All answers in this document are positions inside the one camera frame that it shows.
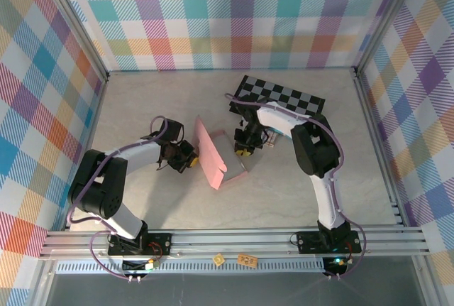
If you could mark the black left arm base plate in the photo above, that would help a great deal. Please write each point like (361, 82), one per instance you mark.
(159, 242)

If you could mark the pink paper box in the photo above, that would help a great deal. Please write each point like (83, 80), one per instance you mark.
(213, 157)

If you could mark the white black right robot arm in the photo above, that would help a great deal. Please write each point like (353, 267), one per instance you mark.
(328, 192)

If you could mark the black grey checkered board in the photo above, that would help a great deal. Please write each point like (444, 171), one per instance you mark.
(283, 94)

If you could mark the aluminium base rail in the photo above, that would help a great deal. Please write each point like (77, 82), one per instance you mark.
(230, 240)

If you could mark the teal marker pen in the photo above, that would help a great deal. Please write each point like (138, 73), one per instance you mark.
(283, 131)

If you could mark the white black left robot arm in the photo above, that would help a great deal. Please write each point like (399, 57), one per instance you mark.
(134, 153)

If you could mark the aluminium frame post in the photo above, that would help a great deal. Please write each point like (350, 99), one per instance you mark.
(386, 18)
(71, 22)

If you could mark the small printed card box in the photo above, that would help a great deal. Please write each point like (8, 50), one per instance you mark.
(272, 140)

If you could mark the rectangular wooden tag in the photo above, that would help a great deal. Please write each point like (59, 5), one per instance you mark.
(247, 260)

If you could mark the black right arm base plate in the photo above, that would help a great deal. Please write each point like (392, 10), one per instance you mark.
(308, 240)

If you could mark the small square wooden tag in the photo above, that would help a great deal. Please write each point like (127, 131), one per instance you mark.
(218, 260)

